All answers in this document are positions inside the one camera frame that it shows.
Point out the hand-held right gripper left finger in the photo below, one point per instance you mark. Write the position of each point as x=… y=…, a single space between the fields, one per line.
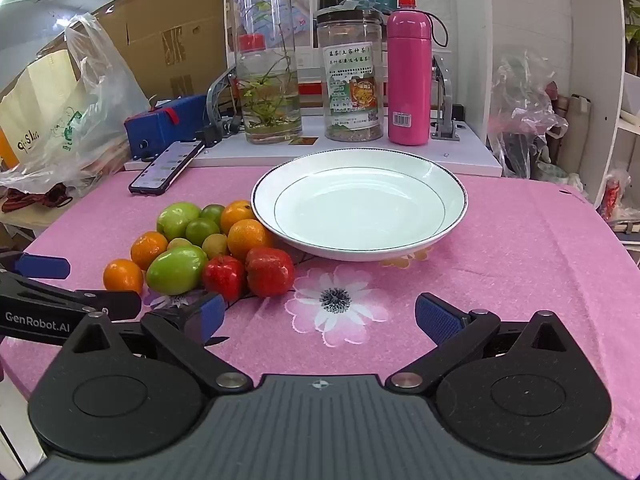
x=211 y=316

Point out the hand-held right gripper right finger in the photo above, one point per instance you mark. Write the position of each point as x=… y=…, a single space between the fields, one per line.
x=437 y=317

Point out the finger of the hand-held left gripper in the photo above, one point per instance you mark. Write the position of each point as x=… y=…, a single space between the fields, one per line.
x=120 y=305
x=42 y=266

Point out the orange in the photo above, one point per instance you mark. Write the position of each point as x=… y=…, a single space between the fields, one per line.
x=122 y=276
x=248 y=238
x=148 y=249
x=236 y=214

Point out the red apple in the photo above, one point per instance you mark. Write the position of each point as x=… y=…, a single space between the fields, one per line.
x=270 y=271
x=223 y=278

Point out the large green apple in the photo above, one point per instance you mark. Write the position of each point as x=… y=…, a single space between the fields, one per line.
x=176 y=271
x=175 y=217

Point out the white plate with dark rim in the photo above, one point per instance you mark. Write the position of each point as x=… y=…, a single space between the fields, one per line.
x=357 y=205

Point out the red and black cloth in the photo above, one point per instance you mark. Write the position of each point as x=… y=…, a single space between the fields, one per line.
x=35 y=199

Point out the small yellow-green fruit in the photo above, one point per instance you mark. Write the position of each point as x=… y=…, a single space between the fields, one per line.
x=216 y=246
x=178 y=243

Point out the pink floral tablecloth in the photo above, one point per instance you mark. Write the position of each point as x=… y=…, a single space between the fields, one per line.
x=500 y=270

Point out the small green lime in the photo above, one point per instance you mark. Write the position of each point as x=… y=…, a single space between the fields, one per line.
x=202 y=231
x=213 y=212

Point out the black smartphone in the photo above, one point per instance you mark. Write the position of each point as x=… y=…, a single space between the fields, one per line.
x=165 y=169

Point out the beige paper bag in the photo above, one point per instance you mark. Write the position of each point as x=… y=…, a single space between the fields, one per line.
x=35 y=105

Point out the clear plastic bag green print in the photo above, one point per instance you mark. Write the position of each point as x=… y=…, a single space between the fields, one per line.
x=95 y=105

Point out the blue box device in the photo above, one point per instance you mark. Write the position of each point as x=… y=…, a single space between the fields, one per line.
x=160 y=125

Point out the glass vase with water plant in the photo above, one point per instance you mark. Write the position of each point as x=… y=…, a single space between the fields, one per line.
x=270 y=105

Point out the crumpled clear plastic bag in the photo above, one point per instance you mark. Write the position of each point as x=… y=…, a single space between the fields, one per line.
x=525 y=115

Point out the pink thermos bottle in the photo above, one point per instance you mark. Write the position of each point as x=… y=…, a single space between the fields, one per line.
x=409 y=80

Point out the clear tea jar black lid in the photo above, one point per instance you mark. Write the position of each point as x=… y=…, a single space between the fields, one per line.
x=352 y=85

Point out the brown cardboard box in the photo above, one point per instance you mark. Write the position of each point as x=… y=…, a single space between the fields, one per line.
x=170 y=25

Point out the clear bottle with red cap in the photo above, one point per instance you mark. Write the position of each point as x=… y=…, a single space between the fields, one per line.
x=252 y=44

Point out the white shelf unit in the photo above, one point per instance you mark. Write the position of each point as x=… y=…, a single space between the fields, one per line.
x=600 y=60

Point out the cola bottle with red cap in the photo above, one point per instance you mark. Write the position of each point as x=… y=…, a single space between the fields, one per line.
x=407 y=2

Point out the grey metal bracket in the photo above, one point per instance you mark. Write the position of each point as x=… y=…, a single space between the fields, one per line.
x=218 y=92
x=446 y=105

